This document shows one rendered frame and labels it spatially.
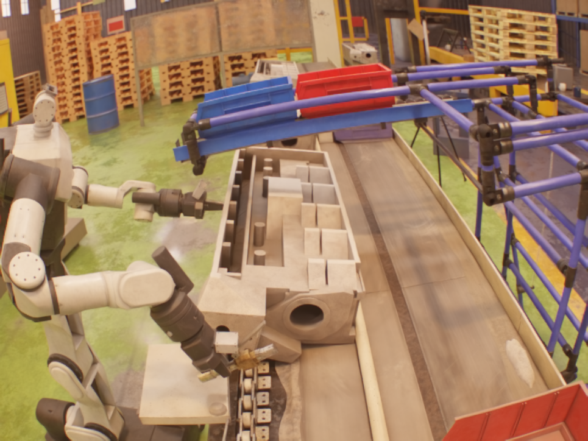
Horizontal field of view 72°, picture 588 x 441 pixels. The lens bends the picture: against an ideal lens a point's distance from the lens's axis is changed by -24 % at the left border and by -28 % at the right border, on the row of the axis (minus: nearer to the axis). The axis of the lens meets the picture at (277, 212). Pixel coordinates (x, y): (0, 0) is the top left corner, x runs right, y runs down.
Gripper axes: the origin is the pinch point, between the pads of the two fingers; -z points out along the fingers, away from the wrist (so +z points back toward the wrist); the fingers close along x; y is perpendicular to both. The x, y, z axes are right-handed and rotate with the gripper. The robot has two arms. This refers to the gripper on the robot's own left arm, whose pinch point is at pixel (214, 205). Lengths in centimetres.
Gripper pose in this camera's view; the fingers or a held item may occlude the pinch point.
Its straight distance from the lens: 162.3
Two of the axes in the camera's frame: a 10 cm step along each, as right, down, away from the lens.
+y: 0.7, -9.1, -4.1
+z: -10.0, -0.6, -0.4
